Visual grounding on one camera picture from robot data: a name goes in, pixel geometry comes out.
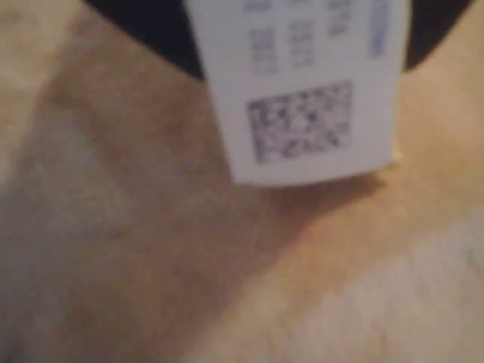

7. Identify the yellow rectangular box white label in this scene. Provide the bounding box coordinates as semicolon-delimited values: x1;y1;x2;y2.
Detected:
183;0;404;187

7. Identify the beige wrinkled cloth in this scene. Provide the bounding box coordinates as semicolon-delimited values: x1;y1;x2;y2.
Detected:
0;0;484;363

